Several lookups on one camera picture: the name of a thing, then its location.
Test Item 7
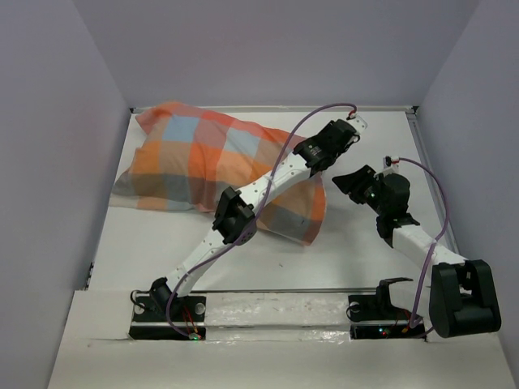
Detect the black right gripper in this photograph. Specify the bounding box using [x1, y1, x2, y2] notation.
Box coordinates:
[331, 165, 388, 216]

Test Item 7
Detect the orange blue checked pillowcase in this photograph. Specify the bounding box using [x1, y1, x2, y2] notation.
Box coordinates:
[111, 100, 328, 247]

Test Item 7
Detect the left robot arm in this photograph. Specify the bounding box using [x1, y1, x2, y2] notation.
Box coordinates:
[149, 116, 367, 322]

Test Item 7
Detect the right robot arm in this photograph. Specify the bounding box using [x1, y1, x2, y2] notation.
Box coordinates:
[332, 160, 502, 338]

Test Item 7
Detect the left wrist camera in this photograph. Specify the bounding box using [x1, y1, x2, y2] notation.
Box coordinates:
[346, 113, 368, 135]

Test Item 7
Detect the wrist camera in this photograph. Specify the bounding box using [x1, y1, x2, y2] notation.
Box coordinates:
[375, 156, 400, 179]
[346, 113, 368, 135]

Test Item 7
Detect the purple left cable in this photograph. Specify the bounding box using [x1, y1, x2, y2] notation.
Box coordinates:
[165, 103, 358, 336]

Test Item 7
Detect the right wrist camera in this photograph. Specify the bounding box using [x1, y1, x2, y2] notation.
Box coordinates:
[375, 156, 400, 179]

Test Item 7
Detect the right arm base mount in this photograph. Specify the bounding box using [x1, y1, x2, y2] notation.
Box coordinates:
[346, 277, 427, 340]

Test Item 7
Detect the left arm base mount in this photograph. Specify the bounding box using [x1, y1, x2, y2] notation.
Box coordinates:
[128, 290, 207, 341]

